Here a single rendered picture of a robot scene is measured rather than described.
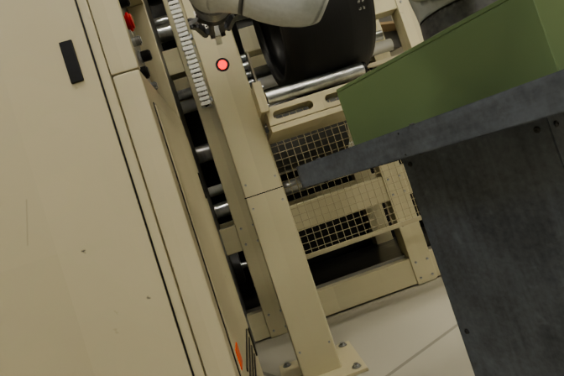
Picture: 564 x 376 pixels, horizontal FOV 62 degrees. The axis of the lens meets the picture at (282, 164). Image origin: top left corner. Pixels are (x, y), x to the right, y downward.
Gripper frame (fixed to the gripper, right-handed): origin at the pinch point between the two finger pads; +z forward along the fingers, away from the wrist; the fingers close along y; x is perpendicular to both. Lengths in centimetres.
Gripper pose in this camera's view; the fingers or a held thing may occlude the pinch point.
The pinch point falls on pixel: (216, 34)
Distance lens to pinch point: 130.7
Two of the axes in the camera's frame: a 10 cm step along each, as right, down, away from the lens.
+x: 3.1, 9.5, -0.4
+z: -0.8, 0.7, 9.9
